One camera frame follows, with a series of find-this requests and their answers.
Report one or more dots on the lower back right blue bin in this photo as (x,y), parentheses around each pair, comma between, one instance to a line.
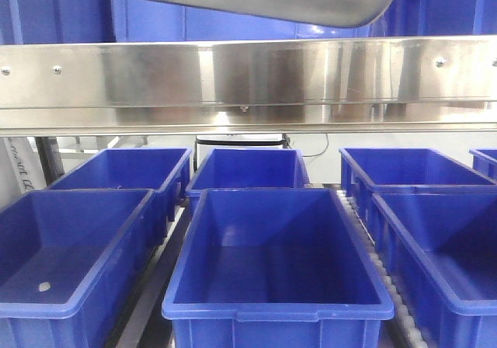
(365,171)

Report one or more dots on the lower front middle blue bin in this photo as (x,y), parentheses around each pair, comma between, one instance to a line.
(274,267)

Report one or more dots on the stainless steel shelf rail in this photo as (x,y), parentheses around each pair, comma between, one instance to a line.
(410,84)

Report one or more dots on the lower front right blue bin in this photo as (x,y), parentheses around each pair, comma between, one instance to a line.
(440,250)

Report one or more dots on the lower back left blue bin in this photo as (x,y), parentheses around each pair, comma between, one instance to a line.
(166,171)

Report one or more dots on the white black box behind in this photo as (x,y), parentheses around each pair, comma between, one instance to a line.
(204,143)

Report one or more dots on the blue bin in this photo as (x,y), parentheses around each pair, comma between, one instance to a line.
(409,18)
(365,171)
(166,171)
(440,250)
(147,21)
(233,168)
(485,161)
(69,259)
(274,267)
(56,21)

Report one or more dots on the roller track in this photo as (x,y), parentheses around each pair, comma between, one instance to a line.
(140,323)
(400,331)

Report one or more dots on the lower front left blue bin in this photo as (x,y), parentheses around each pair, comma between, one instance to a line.
(69,259)

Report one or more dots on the lower back middle blue bin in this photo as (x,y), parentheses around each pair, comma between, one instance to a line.
(233,168)

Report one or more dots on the white banner with text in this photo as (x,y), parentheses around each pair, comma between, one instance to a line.
(21,170)

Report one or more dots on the upper left blue bin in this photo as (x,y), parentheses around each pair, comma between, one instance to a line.
(56,21)

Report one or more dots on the lower roller track right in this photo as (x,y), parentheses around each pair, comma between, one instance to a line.
(400,331)

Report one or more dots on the upper right blue bin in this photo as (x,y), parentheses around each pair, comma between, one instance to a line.
(409,18)

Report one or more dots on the far right blue bin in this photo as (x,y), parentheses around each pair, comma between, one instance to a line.
(485,161)

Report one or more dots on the lower roller track left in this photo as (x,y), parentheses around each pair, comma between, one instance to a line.
(140,323)

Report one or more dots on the upper middle blue bin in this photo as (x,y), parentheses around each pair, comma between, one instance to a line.
(147,21)

